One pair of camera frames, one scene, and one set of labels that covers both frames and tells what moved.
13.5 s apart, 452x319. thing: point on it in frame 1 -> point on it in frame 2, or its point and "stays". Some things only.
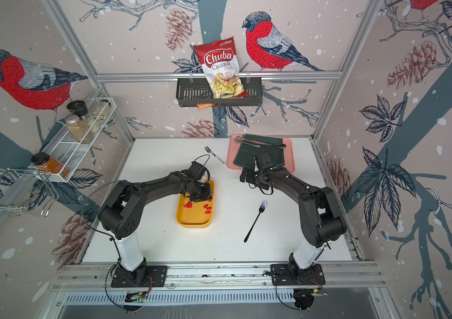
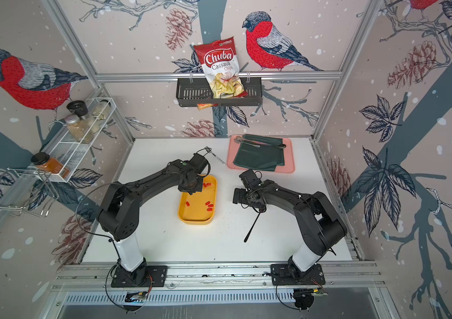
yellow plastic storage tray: (195, 214) stays
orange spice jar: (44, 161) stays
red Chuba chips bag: (220, 62) stays
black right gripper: (248, 173) -> (240, 192)
